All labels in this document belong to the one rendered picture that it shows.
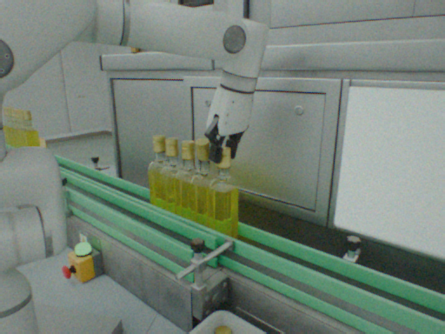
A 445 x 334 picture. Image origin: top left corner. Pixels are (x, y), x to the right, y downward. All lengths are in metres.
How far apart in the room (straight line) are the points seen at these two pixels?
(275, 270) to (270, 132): 0.33
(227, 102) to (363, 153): 0.30
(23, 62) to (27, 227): 0.27
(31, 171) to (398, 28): 0.69
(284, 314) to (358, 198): 0.29
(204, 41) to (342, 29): 0.32
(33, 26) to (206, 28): 0.24
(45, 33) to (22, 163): 0.21
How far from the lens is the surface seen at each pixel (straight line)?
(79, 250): 1.01
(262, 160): 0.83
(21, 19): 0.48
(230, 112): 0.66
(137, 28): 0.56
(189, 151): 0.80
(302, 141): 0.76
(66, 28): 0.48
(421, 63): 0.69
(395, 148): 0.70
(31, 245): 0.61
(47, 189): 0.58
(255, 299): 0.76
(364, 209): 0.75
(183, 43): 0.54
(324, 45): 0.74
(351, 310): 0.67
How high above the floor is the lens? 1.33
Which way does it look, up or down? 17 degrees down
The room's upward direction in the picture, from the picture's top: straight up
